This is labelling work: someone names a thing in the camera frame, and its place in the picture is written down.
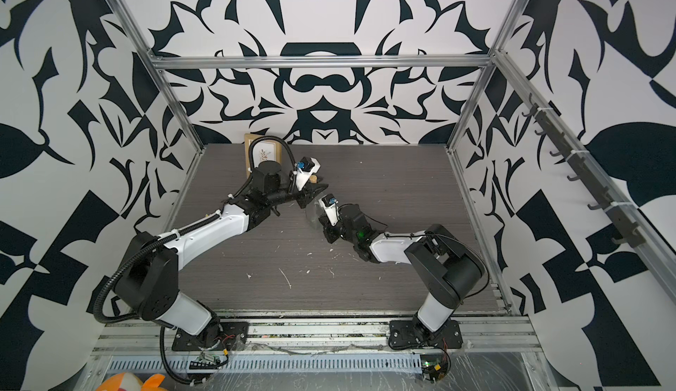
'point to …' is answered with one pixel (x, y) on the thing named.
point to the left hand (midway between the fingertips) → (322, 177)
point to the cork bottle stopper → (313, 179)
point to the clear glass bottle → (313, 211)
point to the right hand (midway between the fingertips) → (320, 214)
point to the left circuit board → (205, 362)
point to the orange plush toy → (127, 381)
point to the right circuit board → (434, 366)
